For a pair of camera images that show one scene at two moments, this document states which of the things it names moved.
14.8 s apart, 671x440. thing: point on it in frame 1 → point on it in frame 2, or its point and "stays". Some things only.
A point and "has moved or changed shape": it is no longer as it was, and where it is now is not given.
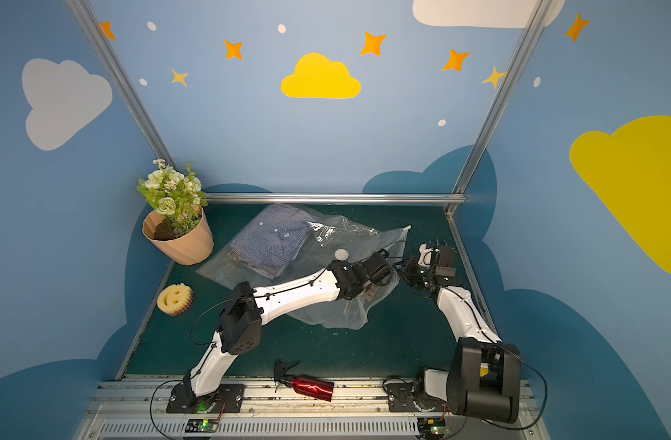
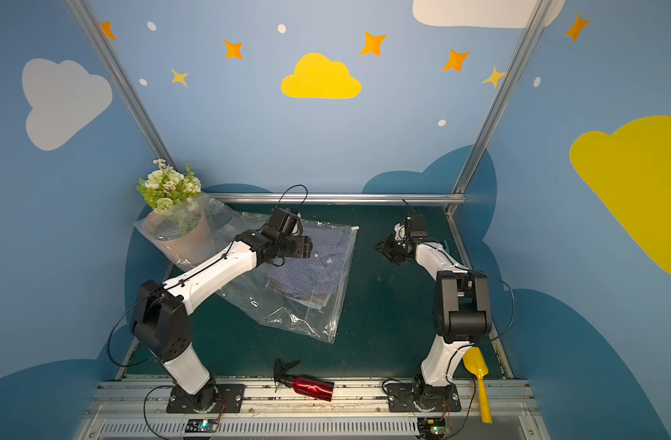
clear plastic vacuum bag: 275,242 has moved or changed shape
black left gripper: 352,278 → 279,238
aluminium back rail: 336,198 stays
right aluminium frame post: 538,16 stays
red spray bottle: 301,383 stays
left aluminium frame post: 86,15 stays
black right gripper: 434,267 → 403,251
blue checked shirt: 269,246 has moved or changed shape
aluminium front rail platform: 138,408 stays
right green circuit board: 432,427 stays
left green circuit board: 202,425 stays
